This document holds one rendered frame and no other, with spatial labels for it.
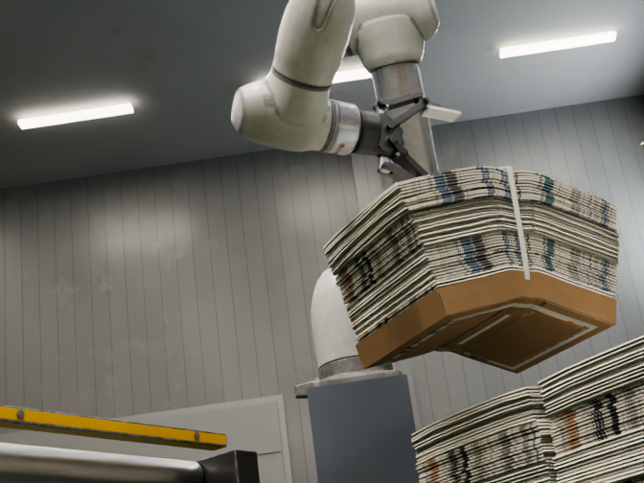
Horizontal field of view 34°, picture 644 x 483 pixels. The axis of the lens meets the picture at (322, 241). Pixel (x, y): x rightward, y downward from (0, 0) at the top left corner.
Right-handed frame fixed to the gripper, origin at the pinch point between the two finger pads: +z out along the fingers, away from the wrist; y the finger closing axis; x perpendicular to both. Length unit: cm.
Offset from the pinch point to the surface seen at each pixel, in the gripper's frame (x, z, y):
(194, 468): -12, -44, 56
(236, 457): -7, -39, 55
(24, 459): 2, -71, 59
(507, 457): 9, -3, 57
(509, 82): -684, 531, -532
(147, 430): 1, -55, 54
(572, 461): 21, -1, 60
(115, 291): -971, 164, -345
